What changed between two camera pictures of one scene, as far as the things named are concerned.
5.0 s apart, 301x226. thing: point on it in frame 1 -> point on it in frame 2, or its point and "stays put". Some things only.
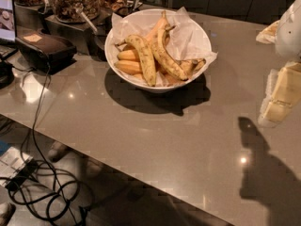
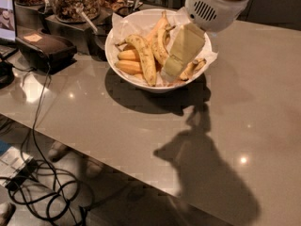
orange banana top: [151, 35] stays put
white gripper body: [290, 32] -> [211, 10]
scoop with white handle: [94, 29] stays put
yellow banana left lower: [132, 67] stays put
